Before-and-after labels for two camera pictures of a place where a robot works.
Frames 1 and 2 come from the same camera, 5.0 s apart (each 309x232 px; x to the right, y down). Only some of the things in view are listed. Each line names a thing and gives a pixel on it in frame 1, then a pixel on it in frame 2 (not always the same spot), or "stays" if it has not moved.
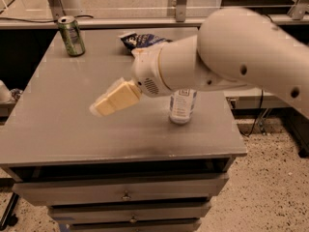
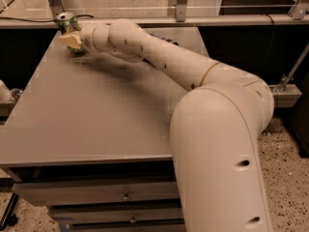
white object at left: [6, 96] stays
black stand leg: [9, 218] stays
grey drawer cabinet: [135, 170] stays
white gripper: [146, 71] → [87, 36]
